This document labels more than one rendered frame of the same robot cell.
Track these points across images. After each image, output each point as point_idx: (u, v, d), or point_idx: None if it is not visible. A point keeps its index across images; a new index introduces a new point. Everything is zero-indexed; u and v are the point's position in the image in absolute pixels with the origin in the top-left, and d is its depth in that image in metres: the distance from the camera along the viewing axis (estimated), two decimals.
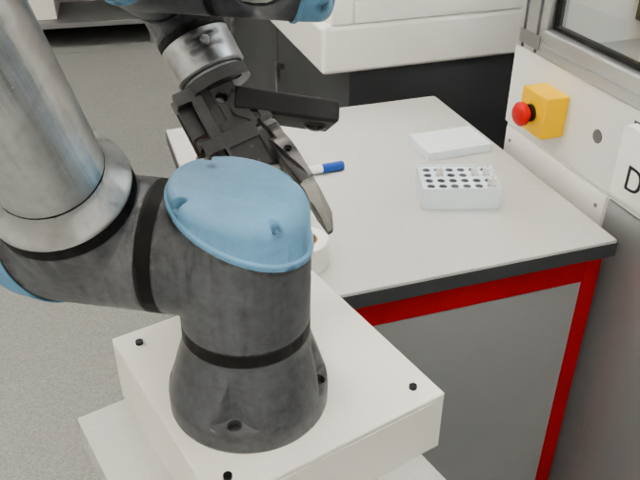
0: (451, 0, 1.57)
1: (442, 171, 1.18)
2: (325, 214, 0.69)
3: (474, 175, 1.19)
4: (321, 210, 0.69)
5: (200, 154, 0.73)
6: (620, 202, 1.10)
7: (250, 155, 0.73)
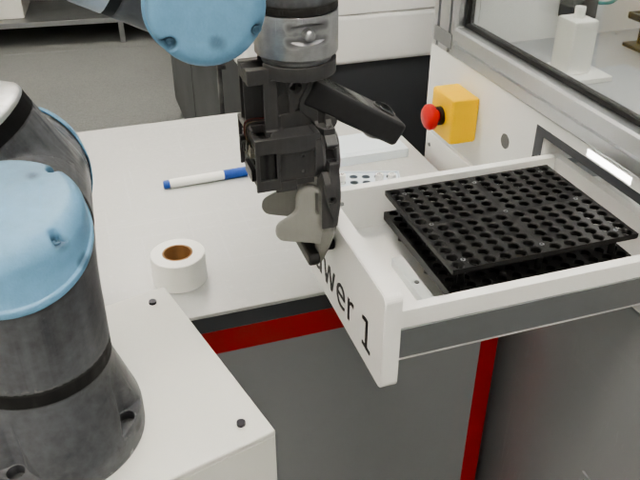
0: None
1: (344, 179, 1.11)
2: (324, 254, 0.75)
3: None
4: (323, 251, 0.74)
5: (248, 141, 0.67)
6: None
7: (296, 164, 0.68)
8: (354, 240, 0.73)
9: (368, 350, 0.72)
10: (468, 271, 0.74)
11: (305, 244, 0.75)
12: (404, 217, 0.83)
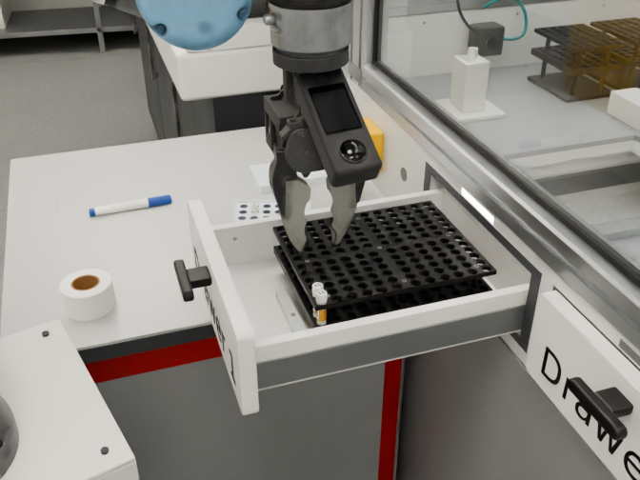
0: None
1: (256, 209, 1.17)
2: (291, 242, 0.77)
3: (312, 295, 0.81)
4: (289, 238, 0.76)
5: (279, 99, 0.75)
6: None
7: (280, 138, 0.73)
8: (224, 279, 0.79)
9: (234, 380, 0.78)
10: (330, 308, 0.80)
11: (182, 281, 0.81)
12: (285, 253, 0.89)
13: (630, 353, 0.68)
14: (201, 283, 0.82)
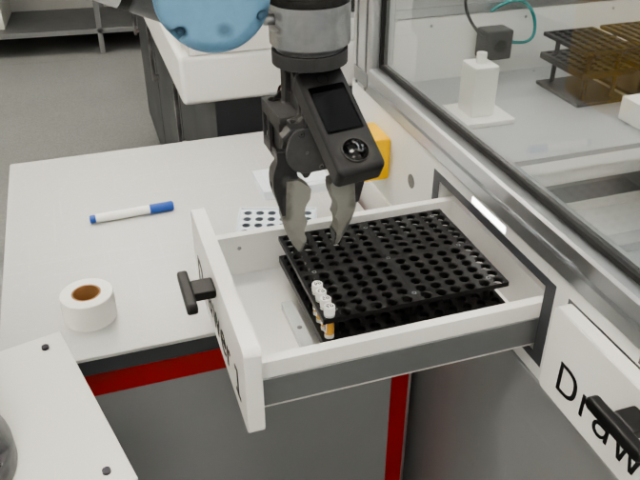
0: None
1: (316, 297, 0.80)
2: (291, 242, 0.76)
3: (320, 308, 0.79)
4: (289, 238, 0.76)
5: (277, 99, 0.75)
6: None
7: (279, 138, 0.73)
8: (229, 291, 0.77)
9: (239, 396, 0.76)
10: (338, 321, 0.78)
11: (186, 294, 0.79)
12: (290, 264, 0.87)
13: None
14: (205, 295, 0.80)
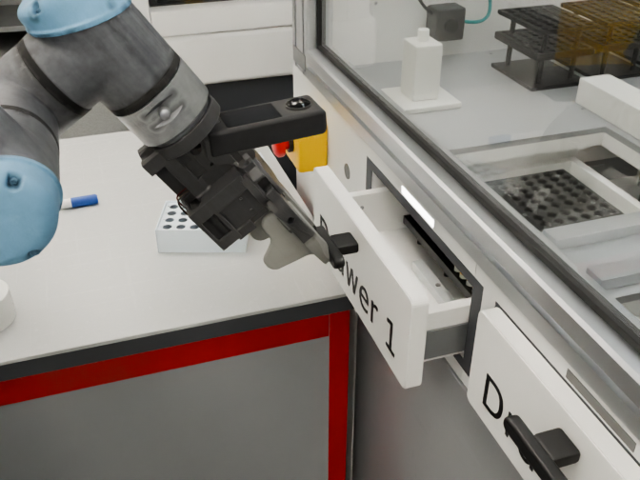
0: (266, 11, 1.44)
1: None
2: (325, 257, 0.75)
3: None
4: (322, 256, 0.74)
5: (188, 214, 0.69)
6: None
7: (241, 209, 0.69)
8: (378, 244, 0.74)
9: (392, 351, 0.73)
10: None
11: (330, 248, 0.76)
12: None
13: (579, 387, 0.55)
14: (349, 250, 0.77)
